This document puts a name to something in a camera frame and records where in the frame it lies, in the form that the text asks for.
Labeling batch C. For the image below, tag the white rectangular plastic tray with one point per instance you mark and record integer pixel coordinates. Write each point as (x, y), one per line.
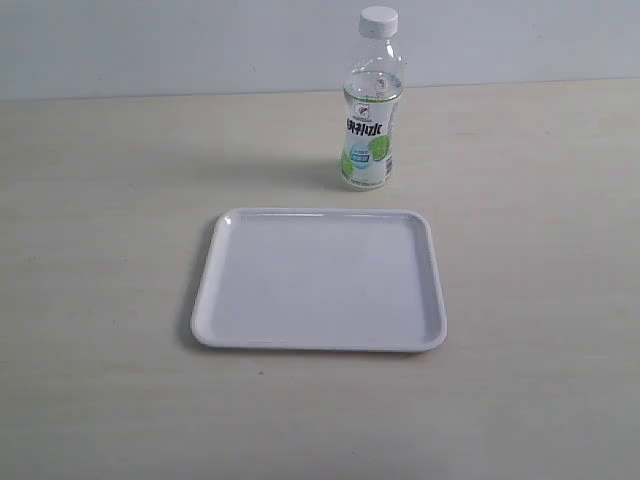
(318, 279)

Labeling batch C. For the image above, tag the clear labelled plastic bottle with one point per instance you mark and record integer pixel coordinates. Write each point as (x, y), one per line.
(372, 91)

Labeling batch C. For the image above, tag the white bottle cap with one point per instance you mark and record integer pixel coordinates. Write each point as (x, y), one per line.
(378, 22)

